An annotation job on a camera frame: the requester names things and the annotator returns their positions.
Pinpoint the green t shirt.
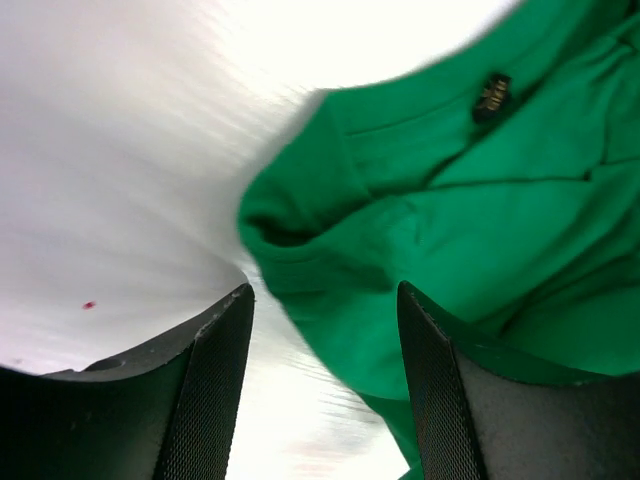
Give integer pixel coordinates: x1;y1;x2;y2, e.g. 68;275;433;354
238;1;639;479

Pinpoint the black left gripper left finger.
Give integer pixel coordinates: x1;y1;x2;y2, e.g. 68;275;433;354
1;284;254;480

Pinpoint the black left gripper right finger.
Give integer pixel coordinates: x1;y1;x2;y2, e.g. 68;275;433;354
397;282;639;479

